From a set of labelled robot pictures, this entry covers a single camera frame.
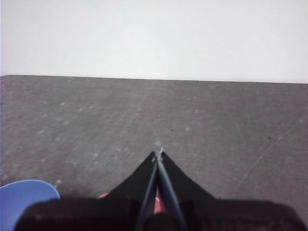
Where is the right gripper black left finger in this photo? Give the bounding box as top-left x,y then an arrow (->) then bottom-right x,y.
105,150 -> 159,231

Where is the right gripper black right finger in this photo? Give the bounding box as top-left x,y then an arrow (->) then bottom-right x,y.
158,152 -> 217,231

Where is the red ribbed bowl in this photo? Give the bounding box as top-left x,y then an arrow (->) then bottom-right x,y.
97,186 -> 168,215

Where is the blue ribbed bowl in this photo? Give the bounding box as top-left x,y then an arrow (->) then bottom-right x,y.
0,179 -> 61,231

